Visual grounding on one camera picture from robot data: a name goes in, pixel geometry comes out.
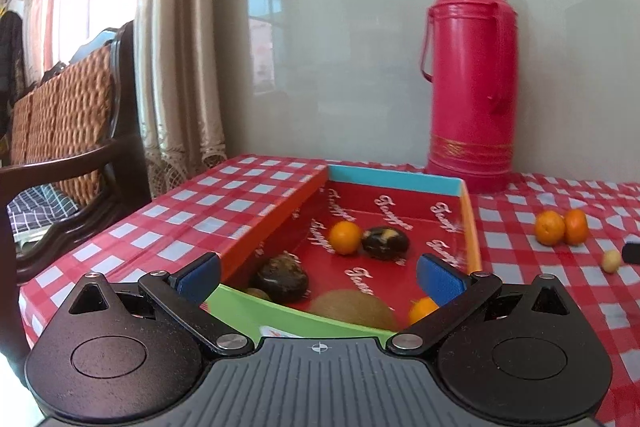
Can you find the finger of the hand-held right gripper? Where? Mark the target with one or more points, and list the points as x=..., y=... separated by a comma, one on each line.
x=633, y=253

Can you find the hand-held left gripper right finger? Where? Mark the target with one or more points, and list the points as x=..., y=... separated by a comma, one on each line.
x=435, y=279

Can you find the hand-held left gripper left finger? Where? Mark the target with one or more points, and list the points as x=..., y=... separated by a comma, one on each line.
x=200, y=279

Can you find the small pale yellow fruit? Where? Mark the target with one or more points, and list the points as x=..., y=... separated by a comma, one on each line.
x=611, y=260

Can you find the small orange tangerine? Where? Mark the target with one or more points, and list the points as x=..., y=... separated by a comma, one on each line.
x=422, y=309
x=345, y=237

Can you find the small brown kiwi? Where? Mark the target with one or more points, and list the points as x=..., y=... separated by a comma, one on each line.
x=256, y=293

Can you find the dark fruit with pale patch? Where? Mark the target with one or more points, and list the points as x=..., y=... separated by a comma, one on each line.
x=385, y=243

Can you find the colourful cardboard box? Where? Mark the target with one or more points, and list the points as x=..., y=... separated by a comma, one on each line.
x=400, y=212

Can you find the dark brown wrinkled fruit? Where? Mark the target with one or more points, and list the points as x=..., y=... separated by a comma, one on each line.
x=281, y=277

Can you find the large brown kiwi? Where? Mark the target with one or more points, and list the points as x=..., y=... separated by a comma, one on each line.
x=352, y=311

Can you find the large orange tangerine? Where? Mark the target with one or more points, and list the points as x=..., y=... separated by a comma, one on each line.
x=577, y=226
x=549, y=228

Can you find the red checked tablecloth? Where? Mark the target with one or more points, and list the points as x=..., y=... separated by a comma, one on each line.
x=225, y=202

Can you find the red thermos flask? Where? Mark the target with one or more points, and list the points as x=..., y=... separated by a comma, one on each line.
x=470, y=107

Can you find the blue checked cloth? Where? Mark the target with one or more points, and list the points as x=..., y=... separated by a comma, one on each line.
x=35, y=212

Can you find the wooden chair with woven cushion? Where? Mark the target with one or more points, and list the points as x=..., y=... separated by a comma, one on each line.
x=75, y=107

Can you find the beige lace curtain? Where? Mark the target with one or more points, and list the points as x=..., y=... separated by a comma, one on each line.
x=185, y=57

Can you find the dark hanging coat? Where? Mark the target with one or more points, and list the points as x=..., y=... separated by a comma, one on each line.
x=10, y=67

